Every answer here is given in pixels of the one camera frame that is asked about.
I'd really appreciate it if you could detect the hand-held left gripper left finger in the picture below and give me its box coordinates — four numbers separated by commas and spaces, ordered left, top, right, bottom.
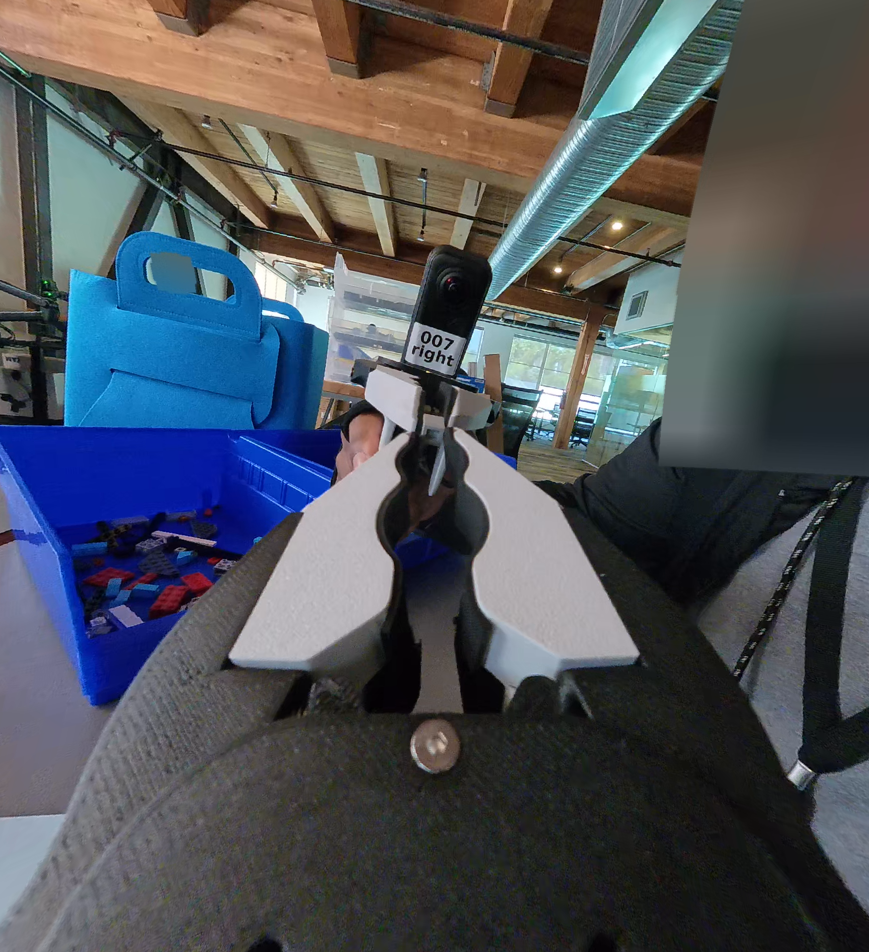
228, 433, 415, 704

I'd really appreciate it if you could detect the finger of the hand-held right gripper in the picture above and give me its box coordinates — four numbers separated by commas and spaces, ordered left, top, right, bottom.
365, 366, 426, 453
427, 390, 493, 498

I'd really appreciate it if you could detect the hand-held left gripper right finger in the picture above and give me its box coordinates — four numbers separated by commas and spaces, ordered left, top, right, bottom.
453, 430, 641, 711

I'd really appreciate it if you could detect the pile of toy bricks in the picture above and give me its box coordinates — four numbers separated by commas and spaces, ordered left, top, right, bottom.
70, 506, 260, 639

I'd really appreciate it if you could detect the blue plastic bin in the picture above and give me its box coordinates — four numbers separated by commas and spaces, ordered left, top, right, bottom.
0, 426, 342, 708
230, 430, 519, 570

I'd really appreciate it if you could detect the person's right forearm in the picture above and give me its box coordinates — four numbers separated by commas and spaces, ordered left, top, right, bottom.
535, 420, 711, 603

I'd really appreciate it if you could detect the person's right hand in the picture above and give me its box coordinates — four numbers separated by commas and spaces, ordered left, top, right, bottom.
334, 413, 385, 486

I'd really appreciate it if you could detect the clear plastic storage box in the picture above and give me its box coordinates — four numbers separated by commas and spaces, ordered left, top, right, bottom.
328, 253, 422, 382

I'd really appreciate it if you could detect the blue felt bag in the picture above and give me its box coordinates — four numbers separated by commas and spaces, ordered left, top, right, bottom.
64, 232, 330, 431

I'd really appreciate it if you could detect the white printed cardboard box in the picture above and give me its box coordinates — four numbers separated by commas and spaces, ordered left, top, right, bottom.
0, 351, 35, 415

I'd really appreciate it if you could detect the instruction booklet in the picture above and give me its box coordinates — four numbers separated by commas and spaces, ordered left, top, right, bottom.
0, 814, 68, 934

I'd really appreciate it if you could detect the silver ventilation duct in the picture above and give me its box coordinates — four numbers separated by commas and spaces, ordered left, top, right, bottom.
483, 0, 744, 302

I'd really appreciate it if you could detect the black white drawstring cord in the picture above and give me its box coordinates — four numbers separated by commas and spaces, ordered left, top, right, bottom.
732, 479, 856, 679

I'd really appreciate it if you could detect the black lanyard strap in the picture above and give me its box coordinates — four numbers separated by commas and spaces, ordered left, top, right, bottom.
786, 476, 869, 791

